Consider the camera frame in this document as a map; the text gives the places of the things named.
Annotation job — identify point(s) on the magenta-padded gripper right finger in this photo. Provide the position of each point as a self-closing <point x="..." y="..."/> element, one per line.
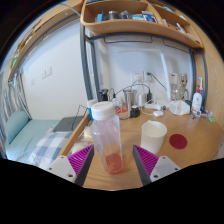
<point x="163" y="166"/>

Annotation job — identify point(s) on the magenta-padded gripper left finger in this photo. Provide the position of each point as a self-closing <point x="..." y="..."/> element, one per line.
<point x="63" y="166"/>

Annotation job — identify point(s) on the clear bottle with white cap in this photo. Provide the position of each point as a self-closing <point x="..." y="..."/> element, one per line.
<point x="106" y="133"/>

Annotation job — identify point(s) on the blue white plaid blanket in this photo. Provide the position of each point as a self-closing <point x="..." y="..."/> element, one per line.
<point x="50" y="146"/>

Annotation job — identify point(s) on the round white ball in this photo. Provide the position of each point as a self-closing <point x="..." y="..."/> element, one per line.
<point x="87" y="132"/>
<point x="79" y="148"/>

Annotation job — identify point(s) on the flat round red coaster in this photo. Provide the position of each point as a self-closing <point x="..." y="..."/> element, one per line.
<point x="178" y="141"/>

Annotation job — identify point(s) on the white cup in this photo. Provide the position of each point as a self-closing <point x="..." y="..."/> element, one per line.
<point x="152" y="136"/>

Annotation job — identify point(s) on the grey laptop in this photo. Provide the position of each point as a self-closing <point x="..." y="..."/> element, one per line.
<point x="68" y="124"/>

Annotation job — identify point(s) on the bed with teal sheet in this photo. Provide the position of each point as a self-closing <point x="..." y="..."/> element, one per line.
<point x="36" y="128"/>

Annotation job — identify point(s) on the white computer mouse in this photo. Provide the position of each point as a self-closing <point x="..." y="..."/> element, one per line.
<point x="158" y="113"/>

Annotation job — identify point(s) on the white tissue pack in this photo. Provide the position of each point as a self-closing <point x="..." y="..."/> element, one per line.
<point x="179" y="107"/>

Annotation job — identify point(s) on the small black charger block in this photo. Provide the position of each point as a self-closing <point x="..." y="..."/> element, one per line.
<point x="135" y="111"/>

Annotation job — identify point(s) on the blue tube with white cap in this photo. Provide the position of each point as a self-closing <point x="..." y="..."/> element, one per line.
<point x="89" y="110"/>

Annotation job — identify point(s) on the teal pillow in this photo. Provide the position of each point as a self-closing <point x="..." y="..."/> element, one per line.
<point x="15" y="125"/>

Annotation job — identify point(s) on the small green item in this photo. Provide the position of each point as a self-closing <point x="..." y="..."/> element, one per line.
<point x="212" y="119"/>

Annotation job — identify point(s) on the white power adapter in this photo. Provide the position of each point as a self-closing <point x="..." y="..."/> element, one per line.
<point x="142" y="100"/>

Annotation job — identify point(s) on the white lotion pump bottle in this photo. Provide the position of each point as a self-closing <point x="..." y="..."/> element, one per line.
<point x="196" y="101"/>

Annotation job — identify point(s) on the steel tumbler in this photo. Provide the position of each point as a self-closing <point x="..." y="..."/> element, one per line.
<point x="129" y="99"/>

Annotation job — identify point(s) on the tree figurine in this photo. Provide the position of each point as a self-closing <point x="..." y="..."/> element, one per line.
<point x="183" y="86"/>

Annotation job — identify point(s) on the white desk lamp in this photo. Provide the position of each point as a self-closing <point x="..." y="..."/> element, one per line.
<point x="165" y="73"/>

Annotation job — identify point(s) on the wooden shelf unit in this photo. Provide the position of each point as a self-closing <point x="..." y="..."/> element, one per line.
<point x="133" y="28"/>

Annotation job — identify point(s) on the white wall outlet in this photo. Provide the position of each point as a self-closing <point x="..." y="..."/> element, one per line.
<point x="138" y="76"/>

